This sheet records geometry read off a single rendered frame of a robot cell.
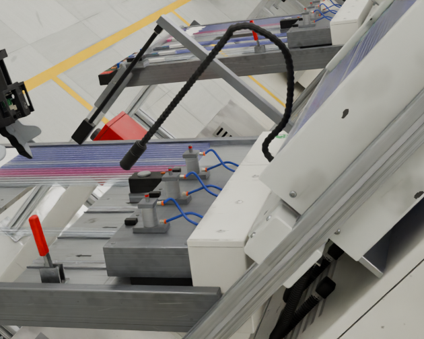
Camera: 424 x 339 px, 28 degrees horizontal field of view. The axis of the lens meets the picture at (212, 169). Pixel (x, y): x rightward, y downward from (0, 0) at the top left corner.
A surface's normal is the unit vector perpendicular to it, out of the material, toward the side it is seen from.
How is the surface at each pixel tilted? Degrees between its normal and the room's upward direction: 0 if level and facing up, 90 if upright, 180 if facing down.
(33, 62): 0
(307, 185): 90
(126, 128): 0
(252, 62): 90
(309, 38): 90
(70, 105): 0
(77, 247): 44
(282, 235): 90
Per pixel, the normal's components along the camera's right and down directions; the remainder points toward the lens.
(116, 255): -0.26, 0.34
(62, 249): -0.11, -0.94
